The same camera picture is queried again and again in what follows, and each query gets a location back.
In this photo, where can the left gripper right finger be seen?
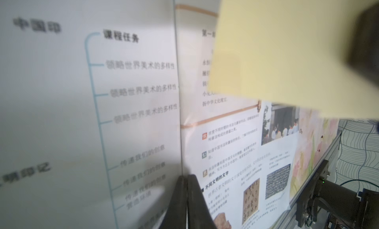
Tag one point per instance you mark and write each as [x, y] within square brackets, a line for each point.
[199, 216]

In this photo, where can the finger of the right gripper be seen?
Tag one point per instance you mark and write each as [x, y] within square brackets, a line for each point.
[364, 50]

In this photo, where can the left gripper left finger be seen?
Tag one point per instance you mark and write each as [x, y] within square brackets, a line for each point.
[176, 214]

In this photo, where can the yellow sticky note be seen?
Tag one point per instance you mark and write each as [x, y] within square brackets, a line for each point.
[292, 52]

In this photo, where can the art textbook with yellow cover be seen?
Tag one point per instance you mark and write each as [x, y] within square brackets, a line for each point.
[105, 103]

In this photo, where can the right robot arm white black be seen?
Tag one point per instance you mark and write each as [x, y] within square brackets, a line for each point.
[354, 198]

